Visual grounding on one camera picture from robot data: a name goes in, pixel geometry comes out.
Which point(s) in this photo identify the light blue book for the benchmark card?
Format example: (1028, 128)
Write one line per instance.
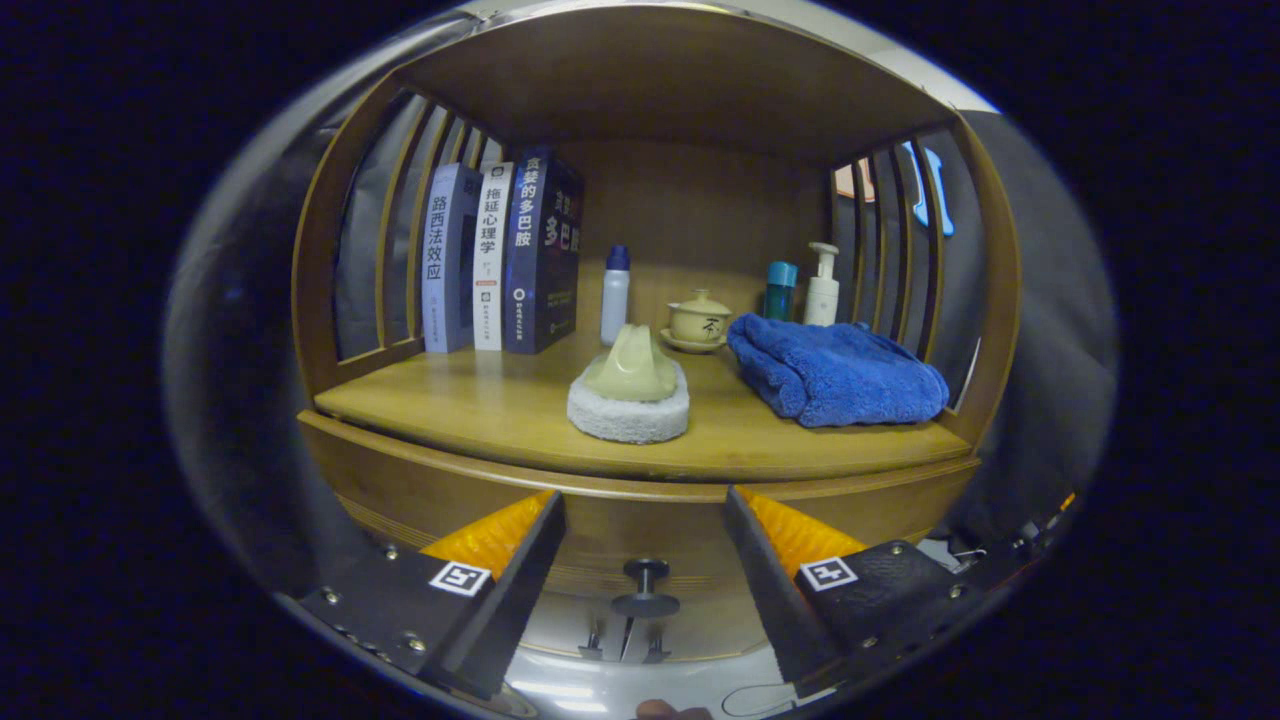
(445, 260)

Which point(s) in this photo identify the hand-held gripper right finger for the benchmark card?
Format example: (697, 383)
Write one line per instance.
(775, 590)

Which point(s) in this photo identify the white book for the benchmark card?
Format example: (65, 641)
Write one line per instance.
(492, 260)

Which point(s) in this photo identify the blue towel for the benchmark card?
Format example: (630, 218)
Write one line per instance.
(840, 375)

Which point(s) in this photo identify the white bottle blue cap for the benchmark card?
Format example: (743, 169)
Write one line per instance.
(615, 300)

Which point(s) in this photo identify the teal bottle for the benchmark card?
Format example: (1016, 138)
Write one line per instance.
(780, 295)

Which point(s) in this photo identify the dark blue book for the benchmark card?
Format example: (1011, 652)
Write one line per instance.
(540, 260)

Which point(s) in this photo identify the wooden cabinet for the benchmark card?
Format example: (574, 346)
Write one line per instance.
(680, 80)

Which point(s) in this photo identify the wooden countertop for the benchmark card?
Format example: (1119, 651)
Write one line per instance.
(480, 400)

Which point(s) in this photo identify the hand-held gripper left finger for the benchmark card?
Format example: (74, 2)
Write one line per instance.
(520, 590)

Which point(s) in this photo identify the beige lidded teacup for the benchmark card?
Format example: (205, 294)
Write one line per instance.
(698, 325)

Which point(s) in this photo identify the white pump bottle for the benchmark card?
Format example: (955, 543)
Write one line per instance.
(821, 298)

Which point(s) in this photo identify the wooden drawer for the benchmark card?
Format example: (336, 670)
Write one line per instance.
(650, 525)

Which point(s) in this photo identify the black orange device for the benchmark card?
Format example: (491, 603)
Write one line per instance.
(1000, 570)

